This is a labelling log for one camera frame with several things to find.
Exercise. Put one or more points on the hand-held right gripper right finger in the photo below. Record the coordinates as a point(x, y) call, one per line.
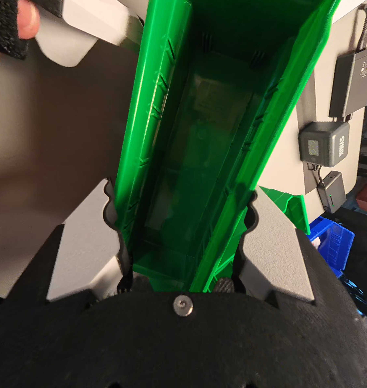
point(277, 257)

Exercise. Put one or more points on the grey cube charger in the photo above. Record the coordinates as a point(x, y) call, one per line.
point(323, 145)

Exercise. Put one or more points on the black power adapter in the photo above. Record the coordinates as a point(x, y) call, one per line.
point(353, 81)

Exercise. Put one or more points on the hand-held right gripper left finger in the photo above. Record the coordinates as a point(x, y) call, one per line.
point(83, 257)

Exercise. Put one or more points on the small black charger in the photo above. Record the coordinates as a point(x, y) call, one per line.
point(333, 191)

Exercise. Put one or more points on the person's left hand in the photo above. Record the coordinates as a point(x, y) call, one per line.
point(28, 21)

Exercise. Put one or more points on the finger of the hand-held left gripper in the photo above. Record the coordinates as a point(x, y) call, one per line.
point(101, 18)
point(65, 45)

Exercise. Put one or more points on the blue plastic bin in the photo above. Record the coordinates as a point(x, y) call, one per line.
point(335, 245)

